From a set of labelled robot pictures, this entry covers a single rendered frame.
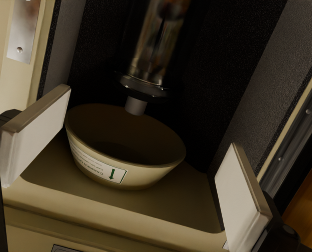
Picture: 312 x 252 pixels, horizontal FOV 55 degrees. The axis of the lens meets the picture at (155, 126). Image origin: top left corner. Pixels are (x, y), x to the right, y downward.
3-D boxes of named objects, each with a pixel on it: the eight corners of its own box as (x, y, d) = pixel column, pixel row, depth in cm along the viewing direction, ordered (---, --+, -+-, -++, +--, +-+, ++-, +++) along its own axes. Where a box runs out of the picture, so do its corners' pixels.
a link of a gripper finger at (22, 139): (7, 190, 13) (-10, 185, 13) (62, 128, 20) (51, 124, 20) (17, 132, 12) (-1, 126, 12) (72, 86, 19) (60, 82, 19)
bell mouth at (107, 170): (182, 124, 52) (171, 151, 54) (82, 92, 50) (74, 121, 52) (192, 183, 36) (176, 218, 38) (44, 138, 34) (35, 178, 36)
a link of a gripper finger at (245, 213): (258, 211, 13) (275, 216, 13) (231, 140, 19) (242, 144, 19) (229, 259, 14) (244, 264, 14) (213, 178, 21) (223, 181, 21)
